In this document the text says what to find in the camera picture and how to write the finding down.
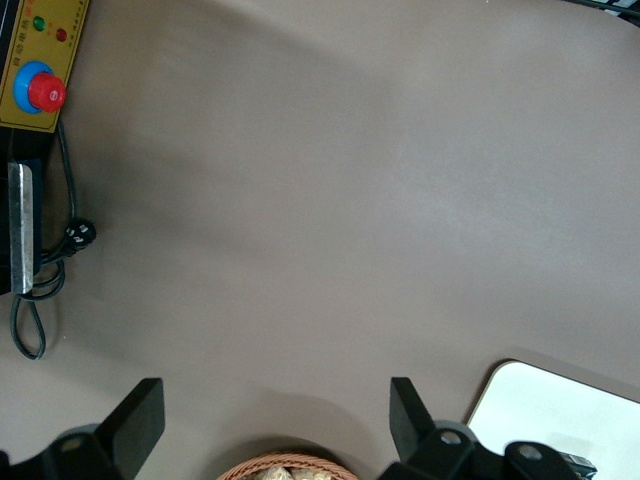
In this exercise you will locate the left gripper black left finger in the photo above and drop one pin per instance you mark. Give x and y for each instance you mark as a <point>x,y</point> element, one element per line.
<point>130,430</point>

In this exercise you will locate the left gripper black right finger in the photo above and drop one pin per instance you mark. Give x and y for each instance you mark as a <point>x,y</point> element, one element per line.
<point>415,435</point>

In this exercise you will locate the cream plastic tray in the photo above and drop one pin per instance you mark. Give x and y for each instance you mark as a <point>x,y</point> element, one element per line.
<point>550,410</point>

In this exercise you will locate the golden snack pack clear wrapper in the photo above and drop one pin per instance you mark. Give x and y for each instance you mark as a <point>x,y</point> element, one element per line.
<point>272,473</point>
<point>309,475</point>

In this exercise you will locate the round brown wicker basket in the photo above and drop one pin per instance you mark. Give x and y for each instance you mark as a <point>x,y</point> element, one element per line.
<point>250,464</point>

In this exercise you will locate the brown table cloth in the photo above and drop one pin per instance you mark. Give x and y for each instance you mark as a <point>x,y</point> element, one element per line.
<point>320,210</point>

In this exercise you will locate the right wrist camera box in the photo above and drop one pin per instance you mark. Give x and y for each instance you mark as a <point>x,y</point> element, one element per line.
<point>577,466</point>

